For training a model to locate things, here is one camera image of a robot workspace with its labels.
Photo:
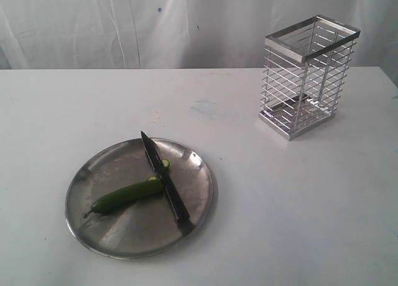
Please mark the green chili pepper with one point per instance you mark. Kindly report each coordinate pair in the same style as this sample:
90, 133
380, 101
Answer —
126, 195

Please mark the black knife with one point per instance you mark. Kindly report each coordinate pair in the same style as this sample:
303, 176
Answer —
177, 206

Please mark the wire metal utensil holder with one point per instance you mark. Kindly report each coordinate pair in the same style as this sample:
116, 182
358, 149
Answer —
304, 71

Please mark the round stainless steel plate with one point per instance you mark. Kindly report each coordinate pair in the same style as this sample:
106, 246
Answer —
145, 227

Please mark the white backdrop curtain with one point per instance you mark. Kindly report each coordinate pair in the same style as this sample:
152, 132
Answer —
178, 33

